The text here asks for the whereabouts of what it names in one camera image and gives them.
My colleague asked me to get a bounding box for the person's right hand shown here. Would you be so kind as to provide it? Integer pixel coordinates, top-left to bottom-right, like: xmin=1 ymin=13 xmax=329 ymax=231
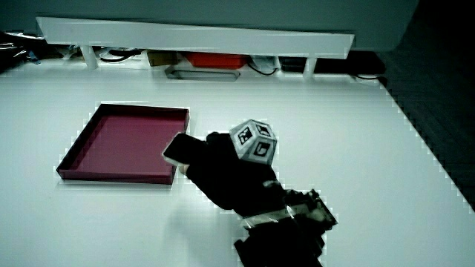
xmin=179 ymin=119 xmax=291 ymax=219

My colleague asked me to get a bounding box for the black white eraser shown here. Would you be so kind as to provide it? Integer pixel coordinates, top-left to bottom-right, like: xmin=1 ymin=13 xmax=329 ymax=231
xmin=162 ymin=132 xmax=204 ymax=167

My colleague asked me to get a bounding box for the maroon shallow tray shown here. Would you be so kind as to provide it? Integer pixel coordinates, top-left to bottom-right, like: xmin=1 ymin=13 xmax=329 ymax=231
xmin=56 ymin=102 xmax=191 ymax=185

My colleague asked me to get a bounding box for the red box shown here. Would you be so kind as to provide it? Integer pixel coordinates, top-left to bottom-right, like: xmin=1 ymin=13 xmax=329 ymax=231
xmin=184 ymin=52 xmax=249 ymax=70

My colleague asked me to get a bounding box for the brown box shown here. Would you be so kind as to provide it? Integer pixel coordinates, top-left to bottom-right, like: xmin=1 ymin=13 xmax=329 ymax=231
xmin=146 ymin=50 xmax=179 ymax=67

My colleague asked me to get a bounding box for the white desk shelf riser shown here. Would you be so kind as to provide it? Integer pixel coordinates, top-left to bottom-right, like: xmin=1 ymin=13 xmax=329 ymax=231
xmin=36 ymin=16 xmax=356 ymax=79

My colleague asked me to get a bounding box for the black device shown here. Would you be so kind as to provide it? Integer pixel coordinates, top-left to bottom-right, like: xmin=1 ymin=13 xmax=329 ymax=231
xmin=278 ymin=50 xmax=387 ymax=76

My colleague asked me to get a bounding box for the black cluttered equipment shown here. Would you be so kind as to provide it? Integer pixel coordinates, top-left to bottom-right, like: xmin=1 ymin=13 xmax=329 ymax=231
xmin=0 ymin=30 xmax=64 ymax=73

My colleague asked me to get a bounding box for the black cable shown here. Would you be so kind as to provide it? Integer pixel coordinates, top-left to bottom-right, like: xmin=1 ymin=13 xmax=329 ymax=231
xmin=246 ymin=61 xmax=279 ymax=76
xmin=99 ymin=51 xmax=139 ymax=63

